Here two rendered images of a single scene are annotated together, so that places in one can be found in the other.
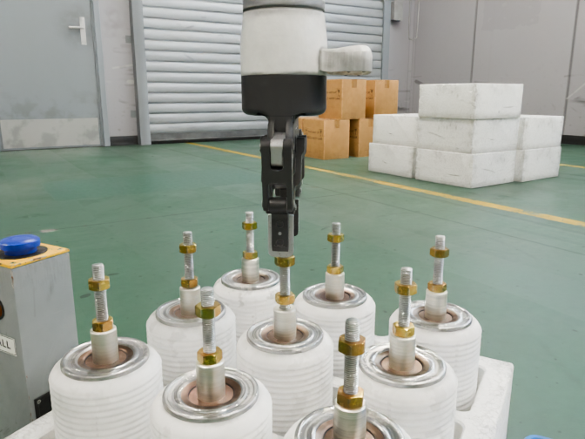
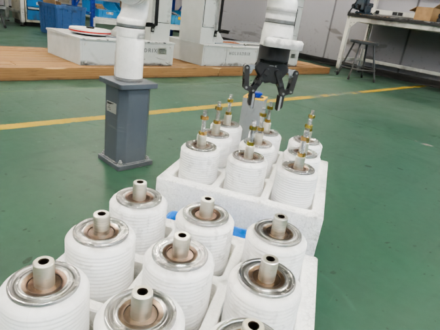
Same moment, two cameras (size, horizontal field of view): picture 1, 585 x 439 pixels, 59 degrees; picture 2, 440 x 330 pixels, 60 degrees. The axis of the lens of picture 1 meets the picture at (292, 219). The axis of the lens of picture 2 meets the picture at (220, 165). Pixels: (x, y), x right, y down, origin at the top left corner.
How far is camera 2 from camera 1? 0.91 m
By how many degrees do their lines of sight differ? 71
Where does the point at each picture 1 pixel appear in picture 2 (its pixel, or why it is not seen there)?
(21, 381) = not seen: hidden behind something
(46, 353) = (245, 129)
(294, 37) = (264, 32)
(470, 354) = (285, 183)
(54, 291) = (254, 111)
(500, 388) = (293, 209)
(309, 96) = (264, 53)
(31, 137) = not seen: outside the picture
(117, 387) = not seen: hidden behind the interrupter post
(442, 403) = (234, 165)
